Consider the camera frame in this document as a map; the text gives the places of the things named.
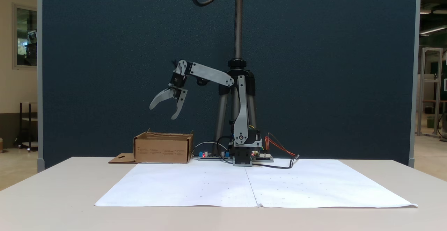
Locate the brown cardboard box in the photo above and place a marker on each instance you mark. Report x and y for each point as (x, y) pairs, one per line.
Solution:
(160, 150)

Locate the black shelf cart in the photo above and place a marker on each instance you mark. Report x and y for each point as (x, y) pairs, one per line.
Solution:
(20, 126)

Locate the white paper sheet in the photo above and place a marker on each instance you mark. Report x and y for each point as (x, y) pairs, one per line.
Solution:
(342, 185)
(181, 185)

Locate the grey curved ribbed gripper finger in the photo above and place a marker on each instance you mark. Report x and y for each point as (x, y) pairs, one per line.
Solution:
(161, 96)

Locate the black and silver tripod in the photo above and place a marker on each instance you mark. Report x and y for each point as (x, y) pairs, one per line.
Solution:
(237, 31)

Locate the grey flat straight gripper finger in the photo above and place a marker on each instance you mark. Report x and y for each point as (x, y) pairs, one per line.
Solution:
(181, 101)

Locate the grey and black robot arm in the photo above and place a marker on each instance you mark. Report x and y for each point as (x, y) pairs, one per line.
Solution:
(241, 119)

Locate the dark blue partition panel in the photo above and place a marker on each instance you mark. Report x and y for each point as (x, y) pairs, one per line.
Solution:
(104, 66)

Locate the grey metal frame stand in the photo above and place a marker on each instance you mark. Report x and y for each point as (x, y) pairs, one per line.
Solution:
(420, 91)

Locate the framed wall window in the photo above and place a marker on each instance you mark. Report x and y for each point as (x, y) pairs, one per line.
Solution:
(26, 35)

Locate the ceiling light strip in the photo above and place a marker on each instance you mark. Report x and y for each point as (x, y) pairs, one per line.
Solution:
(433, 29)

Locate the blue circuit board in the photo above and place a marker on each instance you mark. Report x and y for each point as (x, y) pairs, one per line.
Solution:
(213, 157)

